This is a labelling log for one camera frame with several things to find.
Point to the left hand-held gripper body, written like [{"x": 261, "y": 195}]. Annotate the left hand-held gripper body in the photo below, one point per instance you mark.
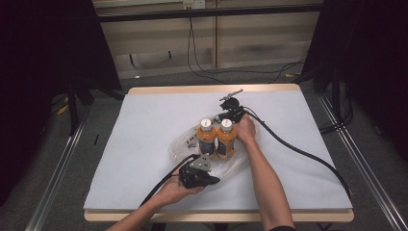
[{"x": 192, "y": 176}]

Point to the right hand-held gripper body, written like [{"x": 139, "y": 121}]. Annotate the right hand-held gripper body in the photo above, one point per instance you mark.
[{"x": 232, "y": 110}]

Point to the clear plastic bag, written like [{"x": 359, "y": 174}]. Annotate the clear plastic bag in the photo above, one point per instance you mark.
[{"x": 179, "y": 149}]

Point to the person's left hand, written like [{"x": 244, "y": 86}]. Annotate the person's left hand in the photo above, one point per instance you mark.
[{"x": 174, "y": 192}]

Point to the person's right hand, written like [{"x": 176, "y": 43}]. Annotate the person's right hand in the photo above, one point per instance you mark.
[{"x": 246, "y": 131}]

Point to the orange juice bottle white cap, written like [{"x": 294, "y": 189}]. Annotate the orange juice bottle white cap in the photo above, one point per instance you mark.
[
  {"x": 207, "y": 136},
  {"x": 226, "y": 138}
]

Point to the wooden table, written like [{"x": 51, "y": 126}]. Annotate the wooden table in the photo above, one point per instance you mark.
[{"x": 208, "y": 216}]

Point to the white table mat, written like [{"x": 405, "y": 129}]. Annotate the white table mat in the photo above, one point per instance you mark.
[{"x": 138, "y": 128}]

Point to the person's black sleeve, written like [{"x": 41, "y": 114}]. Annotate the person's black sleeve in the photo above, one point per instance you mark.
[{"x": 283, "y": 228}]

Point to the black horizontal bar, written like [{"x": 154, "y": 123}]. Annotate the black horizontal bar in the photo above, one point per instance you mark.
[{"x": 208, "y": 12}]

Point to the small black floor item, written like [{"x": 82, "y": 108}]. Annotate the small black floor item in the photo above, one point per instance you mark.
[{"x": 96, "y": 139}]

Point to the black stand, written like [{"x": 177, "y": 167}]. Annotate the black stand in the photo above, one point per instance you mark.
[
  {"x": 336, "y": 96},
  {"x": 73, "y": 109}
]

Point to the black curtain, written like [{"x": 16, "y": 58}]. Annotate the black curtain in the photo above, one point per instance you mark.
[
  {"x": 41, "y": 64},
  {"x": 369, "y": 48}
]

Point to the white wall outlet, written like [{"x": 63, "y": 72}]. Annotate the white wall outlet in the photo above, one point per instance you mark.
[{"x": 194, "y": 4}]

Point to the aluminium floor rail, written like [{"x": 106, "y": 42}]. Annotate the aluminium floor rail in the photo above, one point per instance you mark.
[
  {"x": 61, "y": 166},
  {"x": 369, "y": 179}
]

